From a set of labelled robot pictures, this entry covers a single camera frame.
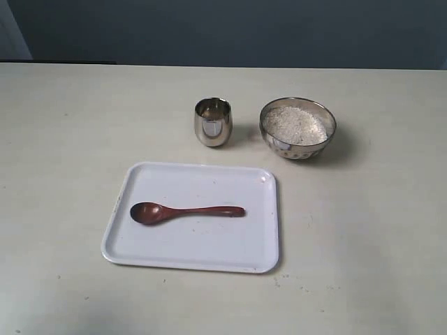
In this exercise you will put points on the small steel cup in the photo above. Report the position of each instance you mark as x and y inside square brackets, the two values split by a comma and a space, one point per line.
[213, 122]

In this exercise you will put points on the steel bowl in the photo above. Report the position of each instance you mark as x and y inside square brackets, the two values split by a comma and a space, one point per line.
[297, 152]

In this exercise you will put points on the white plastic tray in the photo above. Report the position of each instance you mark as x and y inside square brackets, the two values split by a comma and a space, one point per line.
[249, 244]

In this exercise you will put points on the dark red wooden spoon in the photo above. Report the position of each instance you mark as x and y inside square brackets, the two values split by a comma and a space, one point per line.
[150, 213]

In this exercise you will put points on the white rice heap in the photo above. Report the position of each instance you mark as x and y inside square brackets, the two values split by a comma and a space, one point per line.
[294, 126]

